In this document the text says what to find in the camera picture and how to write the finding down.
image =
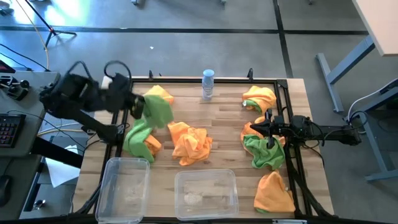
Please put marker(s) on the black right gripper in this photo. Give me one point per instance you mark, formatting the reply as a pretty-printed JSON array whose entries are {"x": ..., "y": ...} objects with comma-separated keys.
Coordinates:
[{"x": 278, "y": 127}]

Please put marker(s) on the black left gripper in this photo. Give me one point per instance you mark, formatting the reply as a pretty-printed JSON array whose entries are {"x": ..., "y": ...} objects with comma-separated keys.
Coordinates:
[{"x": 119, "y": 93}]

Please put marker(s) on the green microfiber towel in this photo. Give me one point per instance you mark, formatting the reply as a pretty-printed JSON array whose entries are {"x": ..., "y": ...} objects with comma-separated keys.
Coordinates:
[
  {"x": 264, "y": 154},
  {"x": 135, "y": 141},
  {"x": 252, "y": 105},
  {"x": 261, "y": 211},
  {"x": 158, "y": 110}
]

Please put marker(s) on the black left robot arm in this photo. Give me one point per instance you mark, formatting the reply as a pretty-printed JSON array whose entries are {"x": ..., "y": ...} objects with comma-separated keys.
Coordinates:
[{"x": 71, "y": 93}]

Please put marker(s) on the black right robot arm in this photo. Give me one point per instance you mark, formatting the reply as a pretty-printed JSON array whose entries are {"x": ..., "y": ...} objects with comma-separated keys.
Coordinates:
[{"x": 329, "y": 132}]

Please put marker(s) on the clear bottle with blue cap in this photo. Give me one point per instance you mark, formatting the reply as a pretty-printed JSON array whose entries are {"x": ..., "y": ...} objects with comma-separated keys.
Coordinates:
[{"x": 208, "y": 84}]

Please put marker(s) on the clear plastic bin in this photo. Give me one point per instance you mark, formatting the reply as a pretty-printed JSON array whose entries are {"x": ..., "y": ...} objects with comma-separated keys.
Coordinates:
[
  {"x": 205, "y": 193},
  {"x": 124, "y": 189}
]

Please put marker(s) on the black metal beam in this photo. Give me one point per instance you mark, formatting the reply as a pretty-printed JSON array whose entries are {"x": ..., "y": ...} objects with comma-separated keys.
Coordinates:
[{"x": 56, "y": 152}]

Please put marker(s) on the white label strip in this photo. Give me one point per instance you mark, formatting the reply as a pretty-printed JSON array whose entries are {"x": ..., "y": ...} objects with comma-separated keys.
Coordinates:
[{"x": 289, "y": 221}]

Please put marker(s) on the white paper sheet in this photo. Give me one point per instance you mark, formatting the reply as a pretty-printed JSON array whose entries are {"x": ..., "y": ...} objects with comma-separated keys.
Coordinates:
[{"x": 60, "y": 172}]

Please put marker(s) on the grey side desk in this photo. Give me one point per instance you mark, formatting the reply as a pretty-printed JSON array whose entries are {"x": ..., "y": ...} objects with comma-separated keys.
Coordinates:
[{"x": 31, "y": 130}]

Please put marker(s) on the black tripod stand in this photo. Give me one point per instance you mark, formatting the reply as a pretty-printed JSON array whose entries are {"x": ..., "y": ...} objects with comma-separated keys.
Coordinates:
[{"x": 52, "y": 31}]

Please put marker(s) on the black desk clamp tool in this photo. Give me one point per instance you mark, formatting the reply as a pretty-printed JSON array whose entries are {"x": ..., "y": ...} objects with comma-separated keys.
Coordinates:
[{"x": 15, "y": 88}]

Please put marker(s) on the black backlit keyboard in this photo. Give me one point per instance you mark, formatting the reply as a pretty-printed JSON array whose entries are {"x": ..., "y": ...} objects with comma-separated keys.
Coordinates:
[{"x": 11, "y": 130}]

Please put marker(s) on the black red-edged device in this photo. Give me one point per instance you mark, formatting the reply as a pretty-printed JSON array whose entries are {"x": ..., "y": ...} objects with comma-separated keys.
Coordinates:
[{"x": 4, "y": 68}]

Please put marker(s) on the silver caster wheel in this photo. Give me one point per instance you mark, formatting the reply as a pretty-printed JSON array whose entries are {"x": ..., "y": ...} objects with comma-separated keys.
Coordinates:
[{"x": 38, "y": 204}]

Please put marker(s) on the grey low desk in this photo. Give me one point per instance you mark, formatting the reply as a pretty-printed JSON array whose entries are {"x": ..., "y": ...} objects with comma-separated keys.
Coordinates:
[{"x": 21, "y": 186}]

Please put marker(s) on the black computer mouse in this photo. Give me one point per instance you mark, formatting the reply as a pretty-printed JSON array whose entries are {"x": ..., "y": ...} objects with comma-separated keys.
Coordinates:
[{"x": 3, "y": 189}]

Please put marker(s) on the beige desk top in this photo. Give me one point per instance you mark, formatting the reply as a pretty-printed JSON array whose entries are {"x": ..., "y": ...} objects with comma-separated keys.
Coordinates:
[{"x": 382, "y": 25}]

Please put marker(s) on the black frame clamp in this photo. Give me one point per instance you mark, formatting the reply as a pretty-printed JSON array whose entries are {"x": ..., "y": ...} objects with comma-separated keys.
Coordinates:
[
  {"x": 151, "y": 75},
  {"x": 250, "y": 74}
]

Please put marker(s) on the black aluminium table frame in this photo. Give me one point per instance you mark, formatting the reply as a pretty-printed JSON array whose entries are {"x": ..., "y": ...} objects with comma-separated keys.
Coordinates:
[{"x": 202, "y": 80}]

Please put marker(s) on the grey desk leg frame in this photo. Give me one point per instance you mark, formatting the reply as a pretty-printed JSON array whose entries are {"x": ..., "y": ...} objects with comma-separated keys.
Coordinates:
[
  {"x": 351, "y": 60},
  {"x": 374, "y": 146}
]

